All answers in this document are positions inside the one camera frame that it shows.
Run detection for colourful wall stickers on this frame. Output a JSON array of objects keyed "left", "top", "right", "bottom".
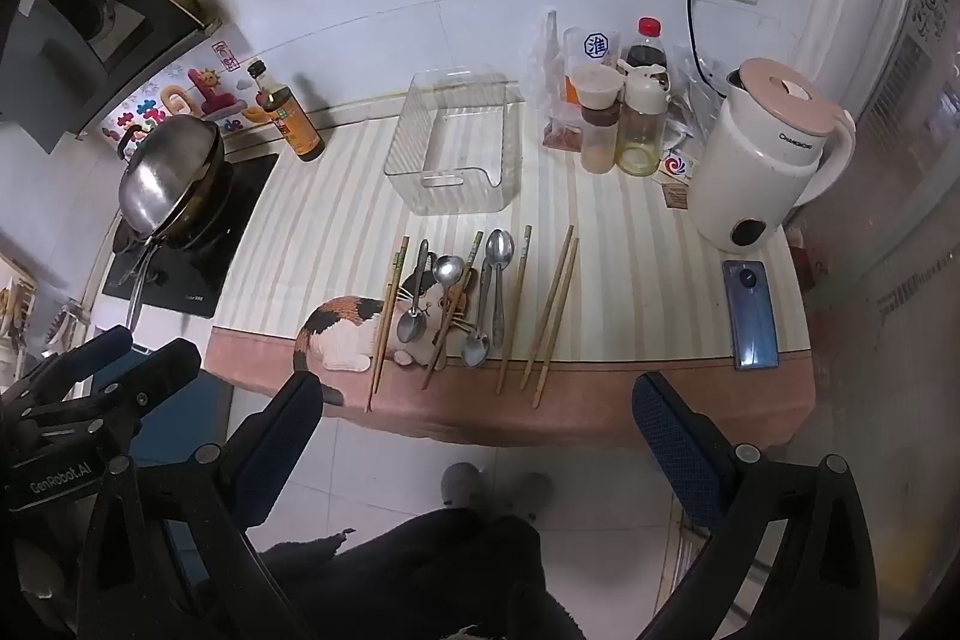
[{"left": 101, "top": 40, "right": 272, "bottom": 143}]

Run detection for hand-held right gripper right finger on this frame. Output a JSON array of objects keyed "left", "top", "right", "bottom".
[{"left": 632, "top": 371, "right": 880, "bottom": 640}]

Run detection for clear plastic storage bin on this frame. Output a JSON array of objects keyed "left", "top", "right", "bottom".
[{"left": 384, "top": 68, "right": 524, "bottom": 215}]

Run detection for person's dark fleece clothing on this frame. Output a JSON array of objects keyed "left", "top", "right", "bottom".
[{"left": 255, "top": 509, "right": 595, "bottom": 640}]

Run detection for clear plastic spice bag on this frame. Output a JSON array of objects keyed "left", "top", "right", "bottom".
[{"left": 525, "top": 8, "right": 584, "bottom": 151}]

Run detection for red-cap dark bottle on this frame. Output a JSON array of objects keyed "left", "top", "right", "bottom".
[{"left": 622, "top": 16, "right": 670, "bottom": 79}]

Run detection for small logo box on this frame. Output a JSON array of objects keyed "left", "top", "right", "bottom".
[{"left": 658, "top": 151, "right": 703, "bottom": 186}]

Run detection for clear oil dispenser bottle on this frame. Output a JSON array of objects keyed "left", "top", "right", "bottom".
[{"left": 615, "top": 61, "right": 671, "bottom": 178}]

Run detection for wide-handle steel spoon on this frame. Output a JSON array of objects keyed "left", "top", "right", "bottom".
[
  {"left": 484, "top": 230, "right": 517, "bottom": 348},
  {"left": 397, "top": 239, "right": 431, "bottom": 344},
  {"left": 460, "top": 261, "right": 493, "bottom": 370}
]

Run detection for wooden chopstick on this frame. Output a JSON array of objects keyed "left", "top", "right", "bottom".
[
  {"left": 532, "top": 237, "right": 581, "bottom": 410},
  {"left": 364, "top": 250, "right": 402, "bottom": 414},
  {"left": 520, "top": 224, "right": 575, "bottom": 391},
  {"left": 421, "top": 230, "right": 485, "bottom": 392},
  {"left": 496, "top": 224, "right": 533, "bottom": 396},
  {"left": 371, "top": 235, "right": 411, "bottom": 396}
]

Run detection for white electric kettle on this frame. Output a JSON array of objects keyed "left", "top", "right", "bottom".
[{"left": 688, "top": 57, "right": 857, "bottom": 253}]

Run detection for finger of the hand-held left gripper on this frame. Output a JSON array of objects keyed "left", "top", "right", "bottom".
[
  {"left": 0, "top": 326, "right": 134, "bottom": 420},
  {"left": 81, "top": 338, "right": 203, "bottom": 440}
]

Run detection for striped cat-print table mat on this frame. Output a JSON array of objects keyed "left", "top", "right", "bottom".
[{"left": 202, "top": 85, "right": 818, "bottom": 450}]

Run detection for round thin-handle steel spoon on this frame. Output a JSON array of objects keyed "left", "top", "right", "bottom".
[{"left": 433, "top": 254, "right": 478, "bottom": 338}]

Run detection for steel wok pan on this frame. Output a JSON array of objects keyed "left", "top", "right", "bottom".
[{"left": 111, "top": 145, "right": 235, "bottom": 333}]

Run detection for cluttered dish rack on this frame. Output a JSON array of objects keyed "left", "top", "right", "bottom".
[{"left": 0, "top": 257, "right": 95, "bottom": 378}]

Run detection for grey slipper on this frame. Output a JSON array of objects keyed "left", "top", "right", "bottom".
[{"left": 441, "top": 461, "right": 485, "bottom": 510}]

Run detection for beige-lid seasoning jar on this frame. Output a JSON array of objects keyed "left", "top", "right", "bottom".
[{"left": 567, "top": 64, "right": 626, "bottom": 174}]

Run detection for black induction cooktop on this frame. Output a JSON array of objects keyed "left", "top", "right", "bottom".
[{"left": 101, "top": 151, "right": 281, "bottom": 320}]

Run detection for brown sauce bottle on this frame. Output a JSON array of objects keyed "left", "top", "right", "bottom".
[{"left": 246, "top": 59, "right": 326, "bottom": 163}]

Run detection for blue smartphone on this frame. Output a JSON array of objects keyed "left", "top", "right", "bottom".
[{"left": 721, "top": 259, "right": 781, "bottom": 372}]

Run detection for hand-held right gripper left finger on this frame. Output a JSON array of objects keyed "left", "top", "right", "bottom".
[{"left": 75, "top": 371, "right": 325, "bottom": 640}]

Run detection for blue plastic container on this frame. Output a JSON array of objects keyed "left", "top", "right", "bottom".
[{"left": 131, "top": 344, "right": 235, "bottom": 465}]

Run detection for crumpled clear plastic bags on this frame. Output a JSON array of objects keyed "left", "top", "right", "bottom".
[{"left": 666, "top": 46, "right": 730, "bottom": 155}]

